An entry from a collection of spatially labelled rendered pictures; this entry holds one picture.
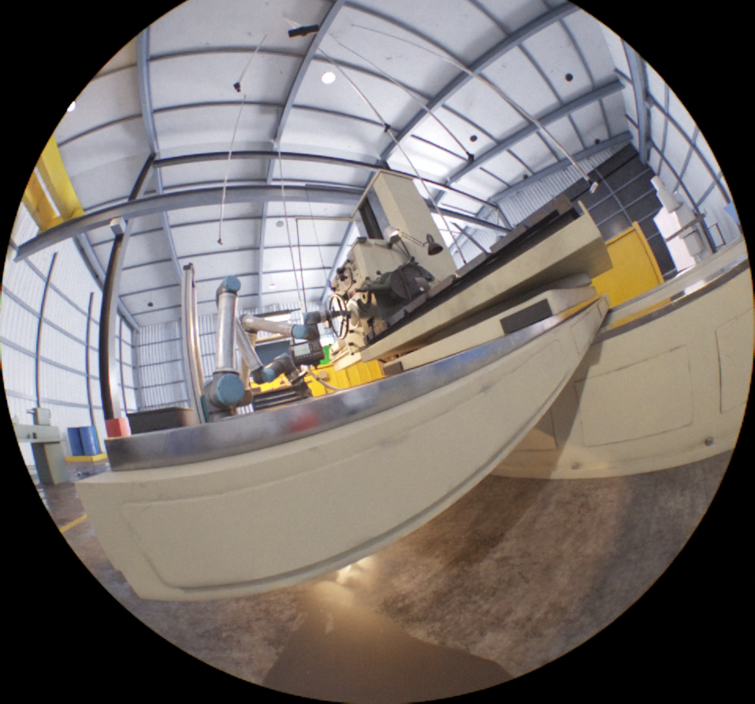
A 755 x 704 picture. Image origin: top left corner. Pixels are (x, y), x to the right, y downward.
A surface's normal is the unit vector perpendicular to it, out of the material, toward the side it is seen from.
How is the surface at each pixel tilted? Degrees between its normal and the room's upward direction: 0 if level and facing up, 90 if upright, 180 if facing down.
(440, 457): 90
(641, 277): 90
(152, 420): 90
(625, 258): 90
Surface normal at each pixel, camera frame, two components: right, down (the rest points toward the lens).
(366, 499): 0.45, -0.33
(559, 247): -0.84, 0.14
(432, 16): 0.20, 0.98
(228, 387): 0.81, -0.28
